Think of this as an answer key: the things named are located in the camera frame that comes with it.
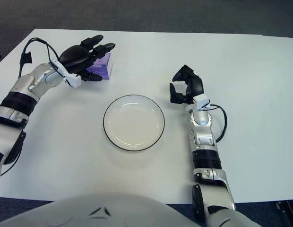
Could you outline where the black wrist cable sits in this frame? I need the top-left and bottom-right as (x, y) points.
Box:
(209, 104), (228, 143)
(18, 37), (61, 79)

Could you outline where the grey robot torso shell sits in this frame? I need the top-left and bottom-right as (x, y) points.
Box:
(0, 192), (267, 227)

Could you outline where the white plate with black rim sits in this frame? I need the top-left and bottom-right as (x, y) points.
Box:
(103, 94), (165, 152)

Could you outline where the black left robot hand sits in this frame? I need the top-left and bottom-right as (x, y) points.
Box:
(59, 35), (116, 82)

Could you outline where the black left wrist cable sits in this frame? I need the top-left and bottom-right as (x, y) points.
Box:
(18, 37), (61, 79)

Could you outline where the black metal frame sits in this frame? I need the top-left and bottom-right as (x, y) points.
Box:
(276, 200), (293, 219)

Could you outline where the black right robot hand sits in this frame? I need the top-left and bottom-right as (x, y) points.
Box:
(169, 64), (205, 105)

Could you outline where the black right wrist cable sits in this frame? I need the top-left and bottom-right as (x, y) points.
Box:
(209, 104), (228, 143)

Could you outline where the purple tissue paper pack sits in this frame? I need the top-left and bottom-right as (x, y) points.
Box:
(86, 52), (114, 80)

